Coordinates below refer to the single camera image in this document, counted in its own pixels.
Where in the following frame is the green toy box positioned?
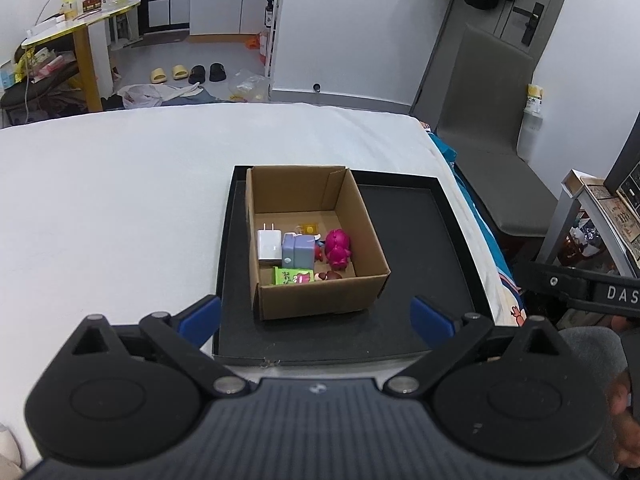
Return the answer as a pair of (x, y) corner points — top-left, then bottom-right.
(273, 266), (314, 285)

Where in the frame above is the girl figurine pink dress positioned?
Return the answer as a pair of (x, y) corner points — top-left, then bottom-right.
(314, 271), (342, 281)

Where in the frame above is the lavender cube toy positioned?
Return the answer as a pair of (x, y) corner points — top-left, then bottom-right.
(282, 233), (316, 270)

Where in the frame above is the magenta dinosaur toy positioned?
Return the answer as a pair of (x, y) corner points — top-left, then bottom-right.
(324, 229), (352, 271)

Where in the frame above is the brown cardboard box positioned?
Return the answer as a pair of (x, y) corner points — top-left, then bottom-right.
(245, 166), (390, 321)

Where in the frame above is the person's right hand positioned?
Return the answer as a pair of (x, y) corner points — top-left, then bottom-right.
(608, 370), (640, 468)

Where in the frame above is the blue patterned sheet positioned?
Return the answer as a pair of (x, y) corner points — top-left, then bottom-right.
(421, 122), (526, 326)

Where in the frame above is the black tray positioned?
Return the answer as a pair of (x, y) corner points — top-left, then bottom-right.
(213, 166), (490, 366)

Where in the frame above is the shelf with pictures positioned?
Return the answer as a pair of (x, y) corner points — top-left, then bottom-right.
(536, 124), (639, 278)

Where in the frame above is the grey chair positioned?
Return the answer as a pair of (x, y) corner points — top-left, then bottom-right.
(436, 27), (556, 237)

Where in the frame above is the yellow-capped bottle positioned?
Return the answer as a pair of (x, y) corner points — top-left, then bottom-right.
(524, 84), (544, 117)

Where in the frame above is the yellow slipper left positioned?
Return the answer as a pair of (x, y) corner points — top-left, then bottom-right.
(150, 67), (167, 84)

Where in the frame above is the yellow slipper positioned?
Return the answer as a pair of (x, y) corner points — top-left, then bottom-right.
(171, 64), (190, 80)
(150, 67), (167, 84)

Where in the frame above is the black slipper left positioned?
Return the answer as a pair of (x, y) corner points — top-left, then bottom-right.
(188, 65), (206, 84)

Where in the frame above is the black slipper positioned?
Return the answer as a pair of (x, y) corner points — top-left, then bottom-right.
(188, 65), (206, 84)
(208, 63), (227, 82)

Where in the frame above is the yellow slipper right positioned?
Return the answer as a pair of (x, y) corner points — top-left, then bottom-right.
(171, 64), (190, 80)

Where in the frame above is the black slipper right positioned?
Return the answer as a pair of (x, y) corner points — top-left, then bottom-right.
(208, 63), (227, 82)

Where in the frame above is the yellow side table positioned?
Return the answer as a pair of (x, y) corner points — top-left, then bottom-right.
(21, 0), (141, 113)

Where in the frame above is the grey door with handle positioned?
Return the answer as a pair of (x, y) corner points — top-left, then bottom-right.
(410, 0), (564, 125)

